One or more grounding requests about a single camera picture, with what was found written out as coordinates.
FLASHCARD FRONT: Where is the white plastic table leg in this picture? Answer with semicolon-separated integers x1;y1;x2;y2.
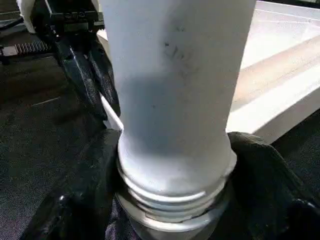
98;0;257;226

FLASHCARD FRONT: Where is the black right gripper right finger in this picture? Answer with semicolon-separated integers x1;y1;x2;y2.
212;131;320;240

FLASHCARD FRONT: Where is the white plastic table top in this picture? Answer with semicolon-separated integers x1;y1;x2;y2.
96;0;320;240

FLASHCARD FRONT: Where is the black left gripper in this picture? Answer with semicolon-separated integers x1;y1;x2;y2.
0;0;121;124

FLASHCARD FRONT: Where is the black shiny table mat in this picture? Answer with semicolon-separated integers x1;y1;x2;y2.
0;0;320;240

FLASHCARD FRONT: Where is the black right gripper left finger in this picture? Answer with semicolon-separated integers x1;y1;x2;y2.
22;128;121;240

